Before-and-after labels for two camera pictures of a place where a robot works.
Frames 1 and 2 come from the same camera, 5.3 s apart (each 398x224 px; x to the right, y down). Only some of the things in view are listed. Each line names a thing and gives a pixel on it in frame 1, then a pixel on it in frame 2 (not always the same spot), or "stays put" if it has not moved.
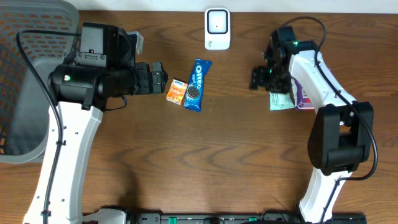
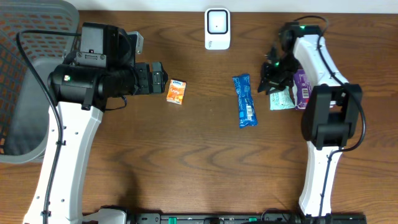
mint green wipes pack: x=278 y=101 stays put
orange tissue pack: x=176 y=91 stays put
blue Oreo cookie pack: x=193 y=98 to x=247 y=114
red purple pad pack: x=303 y=102 stays put
